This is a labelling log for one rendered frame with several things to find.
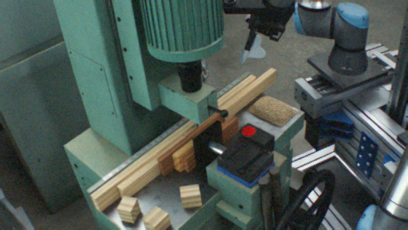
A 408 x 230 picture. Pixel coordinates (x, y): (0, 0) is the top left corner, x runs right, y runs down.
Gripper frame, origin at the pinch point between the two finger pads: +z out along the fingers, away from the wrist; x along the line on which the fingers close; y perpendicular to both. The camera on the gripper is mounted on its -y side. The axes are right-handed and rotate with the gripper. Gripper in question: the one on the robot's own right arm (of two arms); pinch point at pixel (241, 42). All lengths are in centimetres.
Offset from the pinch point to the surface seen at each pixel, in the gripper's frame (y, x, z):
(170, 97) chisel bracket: -14.3, -19.8, 4.9
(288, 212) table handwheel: 15.5, -45.1, -5.3
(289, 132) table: 19.9, -16.8, 10.2
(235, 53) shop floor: 33, 123, 162
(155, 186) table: -12.3, -40.7, 12.3
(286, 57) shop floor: 68, 122, 146
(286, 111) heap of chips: 17.8, -11.6, 8.7
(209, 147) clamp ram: -2.3, -29.4, 6.0
